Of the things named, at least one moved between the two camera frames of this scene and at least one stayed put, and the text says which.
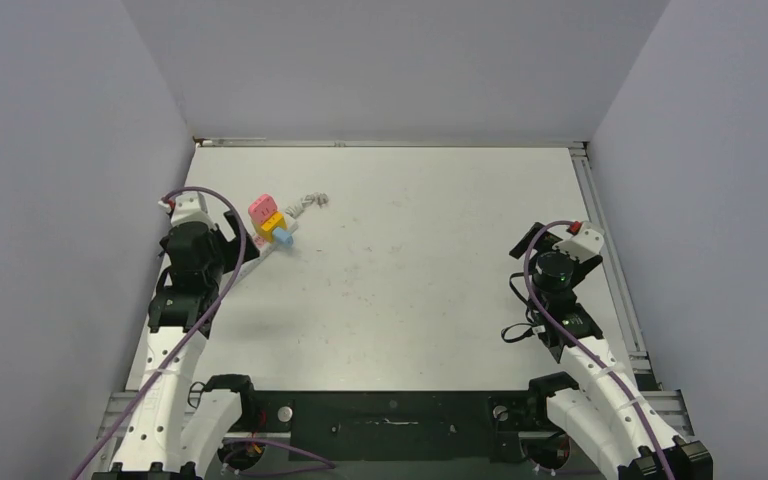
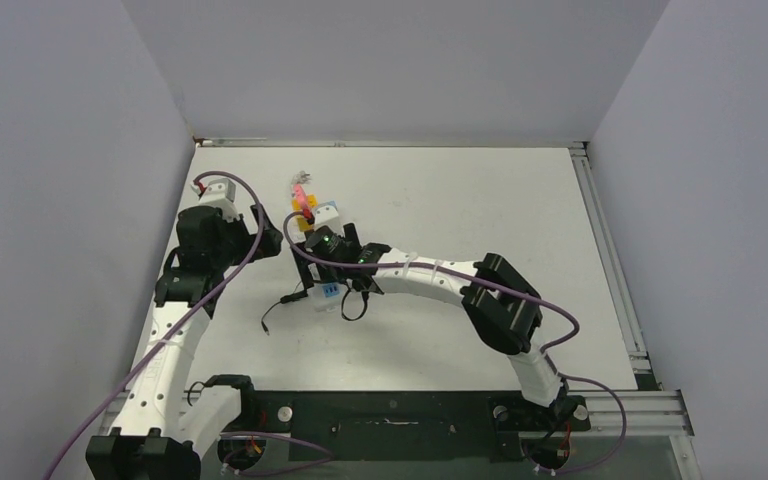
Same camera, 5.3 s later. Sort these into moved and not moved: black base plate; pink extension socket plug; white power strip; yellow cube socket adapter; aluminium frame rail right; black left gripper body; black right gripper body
Moved: yellow cube socket adapter; pink extension socket plug; black right gripper body; white power strip
Not moved: black base plate; aluminium frame rail right; black left gripper body
